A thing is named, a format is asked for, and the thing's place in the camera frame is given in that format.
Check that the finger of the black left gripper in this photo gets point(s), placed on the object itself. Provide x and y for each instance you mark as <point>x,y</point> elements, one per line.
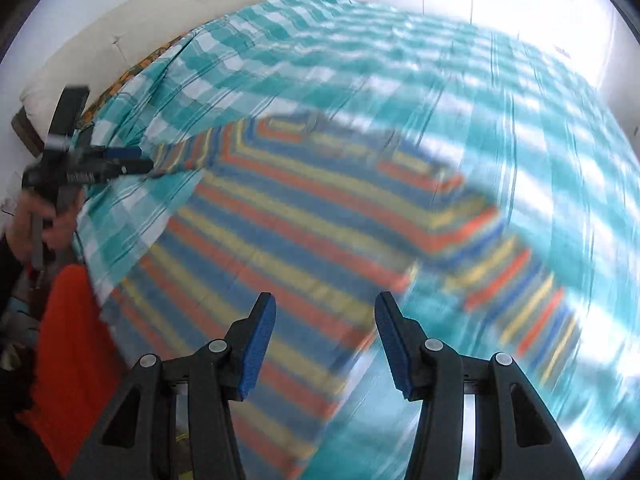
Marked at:
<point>128,152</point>
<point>117,168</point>

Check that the red trousers of person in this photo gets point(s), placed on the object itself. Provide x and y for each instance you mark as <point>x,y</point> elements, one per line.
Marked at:
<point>77,371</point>

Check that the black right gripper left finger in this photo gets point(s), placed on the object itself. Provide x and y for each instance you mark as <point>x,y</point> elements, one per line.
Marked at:
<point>136,433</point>

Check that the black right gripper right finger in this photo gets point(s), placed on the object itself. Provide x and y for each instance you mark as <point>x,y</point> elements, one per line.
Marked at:
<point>515,435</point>

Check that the person's left hand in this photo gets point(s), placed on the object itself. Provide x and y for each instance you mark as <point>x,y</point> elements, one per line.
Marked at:
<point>36,223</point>

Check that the striped multicolour knit sweater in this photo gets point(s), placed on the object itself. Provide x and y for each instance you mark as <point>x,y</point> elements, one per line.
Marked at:
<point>325,218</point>

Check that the teal white plaid bedspread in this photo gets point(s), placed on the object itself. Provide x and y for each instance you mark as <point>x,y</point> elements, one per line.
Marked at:
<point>517,124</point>

